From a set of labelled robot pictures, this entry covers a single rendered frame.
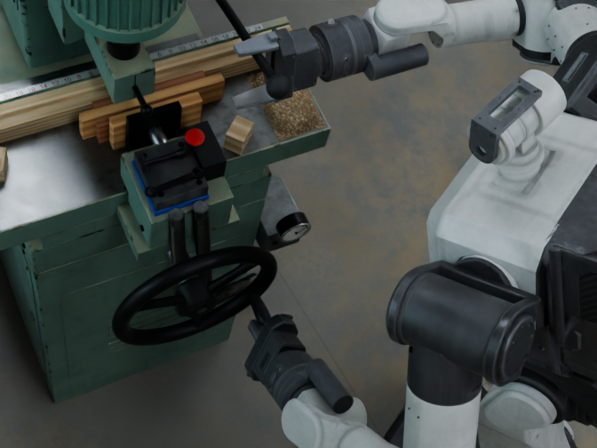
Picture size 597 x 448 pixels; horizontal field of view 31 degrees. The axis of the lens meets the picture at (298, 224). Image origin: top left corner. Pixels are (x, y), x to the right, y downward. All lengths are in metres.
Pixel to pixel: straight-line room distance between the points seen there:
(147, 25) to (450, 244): 0.54
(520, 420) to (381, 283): 1.14
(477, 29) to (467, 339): 0.64
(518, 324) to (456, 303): 0.07
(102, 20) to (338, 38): 0.34
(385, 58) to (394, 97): 1.42
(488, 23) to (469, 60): 1.48
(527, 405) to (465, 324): 0.43
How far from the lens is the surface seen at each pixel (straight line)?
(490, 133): 1.23
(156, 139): 1.72
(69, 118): 1.79
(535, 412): 1.62
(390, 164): 2.91
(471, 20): 1.69
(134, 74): 1.68
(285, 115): 1.81
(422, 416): 1.30
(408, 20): 1.62
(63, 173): 1.75
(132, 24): 1.52
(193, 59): 1.82
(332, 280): 2.71
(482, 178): 1.34
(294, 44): 1.55
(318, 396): 1.64
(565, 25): 1.63
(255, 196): 1.94
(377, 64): 1.61
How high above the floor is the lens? 2.42
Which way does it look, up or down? 61 degrees down
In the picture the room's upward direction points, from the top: 18 degrees clockwise
